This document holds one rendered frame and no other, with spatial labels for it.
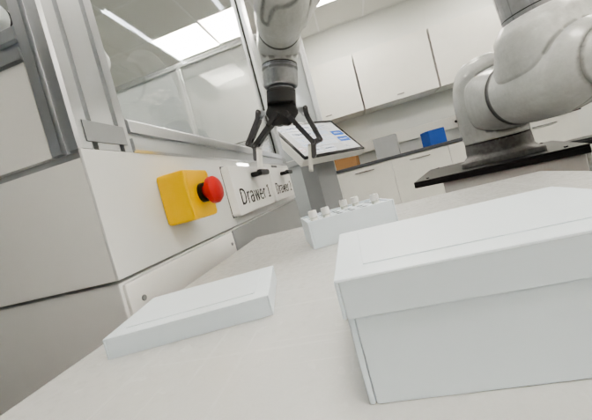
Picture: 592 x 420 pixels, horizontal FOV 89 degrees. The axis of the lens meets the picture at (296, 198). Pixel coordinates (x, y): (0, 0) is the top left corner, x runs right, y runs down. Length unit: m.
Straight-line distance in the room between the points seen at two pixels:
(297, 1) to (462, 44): 3.78
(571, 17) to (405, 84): 3.36
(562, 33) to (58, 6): 0.76
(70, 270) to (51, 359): 0.11
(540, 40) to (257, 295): 0.69
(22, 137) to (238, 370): 0.35
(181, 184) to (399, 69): 3.83
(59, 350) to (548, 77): 0.86
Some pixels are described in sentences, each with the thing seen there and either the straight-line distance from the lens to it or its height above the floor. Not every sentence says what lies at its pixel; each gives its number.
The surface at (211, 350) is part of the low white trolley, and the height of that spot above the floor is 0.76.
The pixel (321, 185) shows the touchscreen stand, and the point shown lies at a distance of 1.65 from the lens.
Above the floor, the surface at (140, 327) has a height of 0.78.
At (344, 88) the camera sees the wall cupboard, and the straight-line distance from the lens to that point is 4.05.
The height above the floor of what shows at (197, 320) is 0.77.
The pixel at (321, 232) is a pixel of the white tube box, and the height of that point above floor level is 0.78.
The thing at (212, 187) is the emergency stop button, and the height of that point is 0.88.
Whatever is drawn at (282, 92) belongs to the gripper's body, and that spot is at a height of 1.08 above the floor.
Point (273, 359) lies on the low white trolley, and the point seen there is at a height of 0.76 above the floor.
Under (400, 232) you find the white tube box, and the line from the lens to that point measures 0.17.
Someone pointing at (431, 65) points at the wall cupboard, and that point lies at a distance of 4.20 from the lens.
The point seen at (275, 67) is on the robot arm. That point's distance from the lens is 0.79.
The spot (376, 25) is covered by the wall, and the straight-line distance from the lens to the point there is 4.69.
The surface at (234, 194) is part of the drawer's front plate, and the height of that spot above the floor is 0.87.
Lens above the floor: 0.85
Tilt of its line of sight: 2 degrees down
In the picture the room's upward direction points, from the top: 15 degrees counter-clockwise
